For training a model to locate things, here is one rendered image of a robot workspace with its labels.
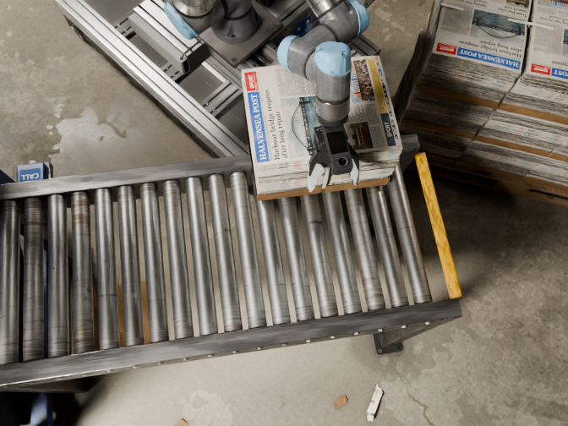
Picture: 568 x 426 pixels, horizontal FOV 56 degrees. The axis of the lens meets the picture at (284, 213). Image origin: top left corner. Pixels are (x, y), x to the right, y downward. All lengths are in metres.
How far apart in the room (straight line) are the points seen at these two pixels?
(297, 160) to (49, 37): 1.92
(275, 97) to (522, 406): 1.62
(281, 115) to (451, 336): 1.33
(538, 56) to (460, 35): 0.25
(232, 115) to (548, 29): 1.22
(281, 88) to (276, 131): 0.13
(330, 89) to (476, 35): 0.82
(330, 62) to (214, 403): 1.50
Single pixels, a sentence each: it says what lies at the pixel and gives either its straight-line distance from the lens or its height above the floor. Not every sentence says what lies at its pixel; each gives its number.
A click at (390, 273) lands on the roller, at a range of 1.49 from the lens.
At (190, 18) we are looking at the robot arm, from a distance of 1.54.
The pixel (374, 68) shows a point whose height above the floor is 1.03.
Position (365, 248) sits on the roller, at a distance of 1.49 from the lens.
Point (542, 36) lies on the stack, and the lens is 1.96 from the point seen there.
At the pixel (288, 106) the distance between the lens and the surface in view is 1.38.
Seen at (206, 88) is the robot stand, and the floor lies 0.21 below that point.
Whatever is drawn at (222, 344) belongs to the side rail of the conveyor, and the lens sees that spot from 1.43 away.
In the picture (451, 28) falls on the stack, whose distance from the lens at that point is 1.87.
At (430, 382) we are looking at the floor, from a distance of 2.31.
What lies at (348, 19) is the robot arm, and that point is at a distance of 1.26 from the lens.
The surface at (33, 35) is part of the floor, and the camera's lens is 3.02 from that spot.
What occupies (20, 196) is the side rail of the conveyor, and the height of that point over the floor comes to 0.80.
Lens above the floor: 2.22
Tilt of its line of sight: 71 degrees down
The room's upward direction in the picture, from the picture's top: 5 degrees clockwise
